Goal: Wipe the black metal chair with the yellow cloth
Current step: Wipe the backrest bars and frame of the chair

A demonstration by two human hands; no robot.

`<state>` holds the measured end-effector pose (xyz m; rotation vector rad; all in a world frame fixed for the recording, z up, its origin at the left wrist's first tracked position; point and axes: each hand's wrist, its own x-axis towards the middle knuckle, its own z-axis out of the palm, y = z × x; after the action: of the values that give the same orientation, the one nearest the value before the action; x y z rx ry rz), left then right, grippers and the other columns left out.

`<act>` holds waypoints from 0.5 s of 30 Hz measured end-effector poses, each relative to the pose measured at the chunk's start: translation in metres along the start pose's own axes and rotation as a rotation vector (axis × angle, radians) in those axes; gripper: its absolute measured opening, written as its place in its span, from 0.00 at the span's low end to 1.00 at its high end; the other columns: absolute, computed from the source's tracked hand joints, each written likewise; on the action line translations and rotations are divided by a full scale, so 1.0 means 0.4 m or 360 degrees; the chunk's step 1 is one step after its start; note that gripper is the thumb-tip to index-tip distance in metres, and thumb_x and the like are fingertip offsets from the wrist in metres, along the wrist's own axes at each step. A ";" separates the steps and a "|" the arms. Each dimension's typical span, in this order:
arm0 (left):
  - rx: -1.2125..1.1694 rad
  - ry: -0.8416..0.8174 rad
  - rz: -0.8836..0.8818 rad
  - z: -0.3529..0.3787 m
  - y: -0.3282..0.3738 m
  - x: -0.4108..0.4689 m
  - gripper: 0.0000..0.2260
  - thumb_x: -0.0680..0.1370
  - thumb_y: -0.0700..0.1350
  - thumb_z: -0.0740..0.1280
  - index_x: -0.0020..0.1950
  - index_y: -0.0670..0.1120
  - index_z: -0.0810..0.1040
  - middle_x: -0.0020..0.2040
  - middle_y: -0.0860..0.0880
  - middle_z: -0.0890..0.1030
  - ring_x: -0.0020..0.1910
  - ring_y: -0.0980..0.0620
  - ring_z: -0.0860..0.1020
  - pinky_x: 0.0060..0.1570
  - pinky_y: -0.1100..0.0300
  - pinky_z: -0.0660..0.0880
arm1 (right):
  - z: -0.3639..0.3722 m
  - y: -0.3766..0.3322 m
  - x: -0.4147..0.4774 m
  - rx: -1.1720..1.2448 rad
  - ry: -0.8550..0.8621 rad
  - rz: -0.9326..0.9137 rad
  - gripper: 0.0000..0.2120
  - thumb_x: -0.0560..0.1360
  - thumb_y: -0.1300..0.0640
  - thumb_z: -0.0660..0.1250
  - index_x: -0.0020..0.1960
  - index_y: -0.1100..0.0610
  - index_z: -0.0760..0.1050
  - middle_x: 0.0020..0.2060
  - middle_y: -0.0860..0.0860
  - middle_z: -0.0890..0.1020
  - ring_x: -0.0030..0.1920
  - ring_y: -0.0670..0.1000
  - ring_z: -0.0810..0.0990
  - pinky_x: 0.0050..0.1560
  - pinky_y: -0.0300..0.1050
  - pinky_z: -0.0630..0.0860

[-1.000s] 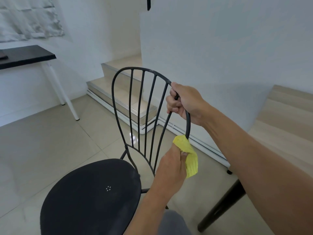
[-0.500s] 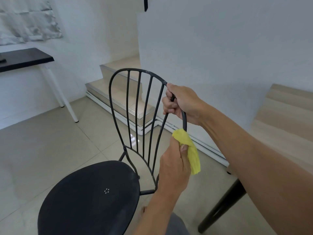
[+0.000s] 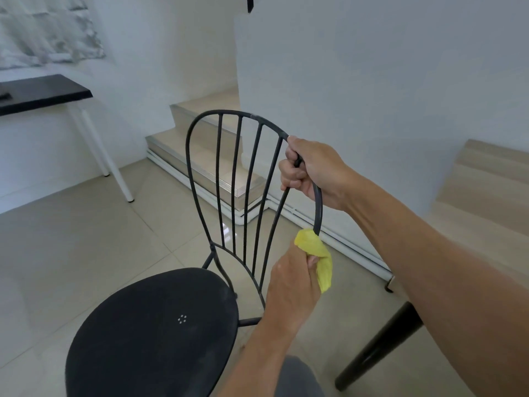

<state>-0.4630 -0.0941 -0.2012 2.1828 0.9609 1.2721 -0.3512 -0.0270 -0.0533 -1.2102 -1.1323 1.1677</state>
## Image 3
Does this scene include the black top white leg table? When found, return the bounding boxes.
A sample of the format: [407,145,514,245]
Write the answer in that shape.
[0,74,135,203]

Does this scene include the black metal chair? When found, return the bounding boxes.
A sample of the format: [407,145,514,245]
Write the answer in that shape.
[65,110,323,397]

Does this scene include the person's left forearm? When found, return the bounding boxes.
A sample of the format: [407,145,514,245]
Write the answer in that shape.
[216,315,307,397]

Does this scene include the person's right forearm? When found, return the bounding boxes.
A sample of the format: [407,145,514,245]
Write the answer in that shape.
[342,167,529,397]

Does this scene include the white floor cable duct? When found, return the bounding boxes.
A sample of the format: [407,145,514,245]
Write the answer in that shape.
[146,149,394,282]

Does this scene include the person's right hand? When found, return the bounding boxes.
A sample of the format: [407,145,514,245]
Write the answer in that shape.
[279,136,353,212]

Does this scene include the person's grey trousers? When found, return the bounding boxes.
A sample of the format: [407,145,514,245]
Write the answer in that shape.
[272,355,327,397]

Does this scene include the silver textured wall art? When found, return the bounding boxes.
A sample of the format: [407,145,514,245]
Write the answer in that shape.
[0,0,106,71]

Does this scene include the yellow cleaning cloth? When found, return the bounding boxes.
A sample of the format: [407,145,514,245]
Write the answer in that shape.
[294,229,334,294]

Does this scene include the beige tiled staircase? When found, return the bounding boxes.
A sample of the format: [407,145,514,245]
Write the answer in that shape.
[145,87,270,211]

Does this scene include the light wood table black leg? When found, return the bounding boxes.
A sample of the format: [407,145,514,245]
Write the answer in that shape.
[334,139,529,392]

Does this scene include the person's left hand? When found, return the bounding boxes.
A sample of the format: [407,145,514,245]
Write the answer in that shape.
[264,244,322,332]

